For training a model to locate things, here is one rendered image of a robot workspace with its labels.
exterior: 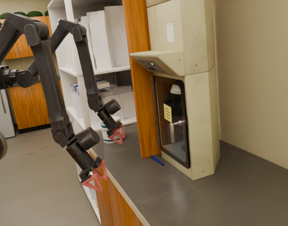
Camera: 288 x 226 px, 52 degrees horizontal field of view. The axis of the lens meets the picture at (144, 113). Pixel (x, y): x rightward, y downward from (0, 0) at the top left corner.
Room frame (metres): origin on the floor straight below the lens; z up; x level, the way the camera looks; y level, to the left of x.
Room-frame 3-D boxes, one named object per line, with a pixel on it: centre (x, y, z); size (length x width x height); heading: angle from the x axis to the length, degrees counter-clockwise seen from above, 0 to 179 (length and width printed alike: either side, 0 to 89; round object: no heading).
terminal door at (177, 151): (1.35, -0.12, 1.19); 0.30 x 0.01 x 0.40; 21
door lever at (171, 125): (1.23, -0.13, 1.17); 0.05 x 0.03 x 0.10; 111
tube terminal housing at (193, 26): (1.39, -0.24, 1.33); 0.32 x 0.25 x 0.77; 21
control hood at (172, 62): (1.33, -0.07, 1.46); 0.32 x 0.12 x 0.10; 21
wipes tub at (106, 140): (1.87, 0.22, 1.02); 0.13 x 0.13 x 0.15
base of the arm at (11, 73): (1.62, 0.69, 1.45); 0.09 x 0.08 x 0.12; 174
